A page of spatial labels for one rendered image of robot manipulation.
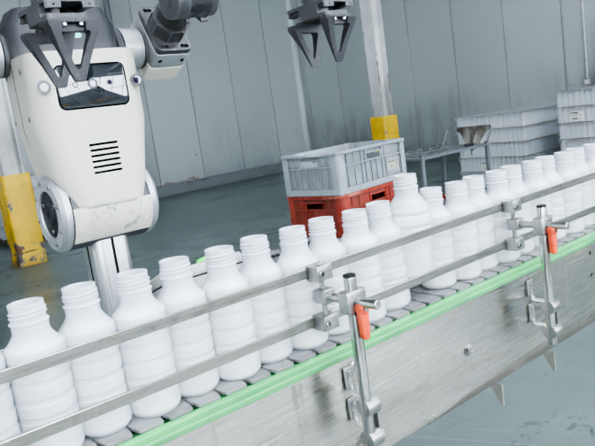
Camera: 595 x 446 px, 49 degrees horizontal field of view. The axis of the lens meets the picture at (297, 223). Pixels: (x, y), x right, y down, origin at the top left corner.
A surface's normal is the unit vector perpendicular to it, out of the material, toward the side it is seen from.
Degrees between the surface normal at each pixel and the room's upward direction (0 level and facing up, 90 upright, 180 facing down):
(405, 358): 90
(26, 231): 90
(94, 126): 90
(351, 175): 90
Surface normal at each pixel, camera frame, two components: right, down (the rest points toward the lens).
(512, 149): -0.78, 0.22
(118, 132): 0.63, 0.04
